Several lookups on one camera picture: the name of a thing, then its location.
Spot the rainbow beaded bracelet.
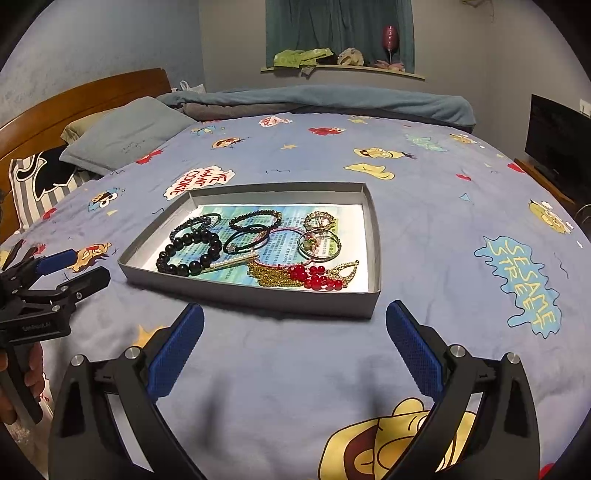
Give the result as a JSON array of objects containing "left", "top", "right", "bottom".
[{"left": 297, "top": 227, "right": 343, "bottom": 264}]

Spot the pearl bar hair clip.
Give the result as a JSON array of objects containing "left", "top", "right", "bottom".
[{"left": 202, "top": 253, "right": 259, "bottom": 273}]

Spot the left hand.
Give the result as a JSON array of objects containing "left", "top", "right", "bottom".
[{"left": 1, "top": 344, "right": 43, "bottom": 428}]

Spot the striped black white pillow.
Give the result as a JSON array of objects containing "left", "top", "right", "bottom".
[{"left": 9, "top": 145, "right": 98, "bottom": 231}]

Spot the olive green pillow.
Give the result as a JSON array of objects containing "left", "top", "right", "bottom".
[{"left": 60, "top": 110, "right": 110, "bottom": 145}]

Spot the wooden headboard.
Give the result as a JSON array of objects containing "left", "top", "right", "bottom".
[{"left": 0, "top": 68, "right": 171, "bottom": 240}]

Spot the grey-blue pillow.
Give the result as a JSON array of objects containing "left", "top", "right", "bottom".
[{"left": 60, "top": 97, "right": 193, "bottom": 176}]

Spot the cartoon print blue bedsheet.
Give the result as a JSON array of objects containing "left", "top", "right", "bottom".
[{"left": 19, "top": 113, "right": 590, "bottom": 479}]

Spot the white plastic bag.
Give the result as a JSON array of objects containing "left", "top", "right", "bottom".
[{"left": 172, "top": 80, "right": 206, "bottom": 94}]

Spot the grey shallow box tray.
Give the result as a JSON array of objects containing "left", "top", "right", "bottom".
[{"left": 119, "top": 182, "right": 382, "bottom": 319}]

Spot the blue printed paper liner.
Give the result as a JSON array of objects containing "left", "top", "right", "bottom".
[{"left": 131, "top": 203, "right": 372, "bottom": 293}]

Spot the wooden tv stand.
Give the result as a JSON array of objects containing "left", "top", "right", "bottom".
[{"left": 514, "top": 158, "right": 590, "bottom": 218}]

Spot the black television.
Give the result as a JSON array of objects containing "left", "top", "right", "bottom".
[{"left": 525, "top": 94, "right": 590, "bottom": 189}]

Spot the green cloth on sill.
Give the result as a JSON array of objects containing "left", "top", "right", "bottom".
[{"left": 273, "top": 48, "right": 334, "bottom": 69}]

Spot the rolled blue grey blanket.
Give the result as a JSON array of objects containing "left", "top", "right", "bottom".
[{"left": 158, "top": 84, "right": 477, "bottom": 133}]

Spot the teal curtain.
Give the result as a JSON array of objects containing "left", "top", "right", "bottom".
[{"left": 266, "top": 1, "right": 415, "bottom": 73}]

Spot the beige cloth on sill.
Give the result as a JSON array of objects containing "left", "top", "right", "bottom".
[{"left": 337, "top": 47, "right": 365, "bottom": 67}]

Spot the wooden window sill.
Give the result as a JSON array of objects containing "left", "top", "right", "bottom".
[{"left": 259, "top": 64, "right": 426, "bottom": 82}]

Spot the pink plush on sill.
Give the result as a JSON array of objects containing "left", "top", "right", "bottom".
[{"left": 373, "top": 60, "right": 406, "bottom": 72}]

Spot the pink balloon on stand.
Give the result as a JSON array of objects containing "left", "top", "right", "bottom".
[{"left": 382, "top": 25, "right": 399, "bottom": 64}]

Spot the large black bead bracelet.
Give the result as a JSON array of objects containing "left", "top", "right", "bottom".
[{"left": 155, "top": 229, "right": 225, "bottom": 278}]

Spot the small black bead bracelet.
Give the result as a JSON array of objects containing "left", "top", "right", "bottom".
[{"left": 228, "top": 209, "right": 284, "bottom": 234}]

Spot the gold chain necklace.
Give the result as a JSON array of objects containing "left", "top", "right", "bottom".
[{"left": 247, "top": 257, "right": 362, "bottom": 289}]

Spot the pink cord bracelet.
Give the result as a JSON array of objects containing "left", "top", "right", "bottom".
[{"left": 257, "top": 227, "right": 320, "bottom": 269}]

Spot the red bead bracelet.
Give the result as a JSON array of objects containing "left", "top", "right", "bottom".
[{"left": 289, "top": 263, "right": 347, "bottom": 292}]

